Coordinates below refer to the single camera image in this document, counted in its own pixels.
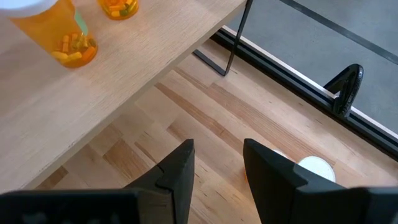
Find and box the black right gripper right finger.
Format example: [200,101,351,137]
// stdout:
[243,139,398,224]

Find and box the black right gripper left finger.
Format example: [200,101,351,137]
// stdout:
[0,139,195,224]

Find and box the black frame clamp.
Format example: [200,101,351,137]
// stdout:
[323,63,364,119]

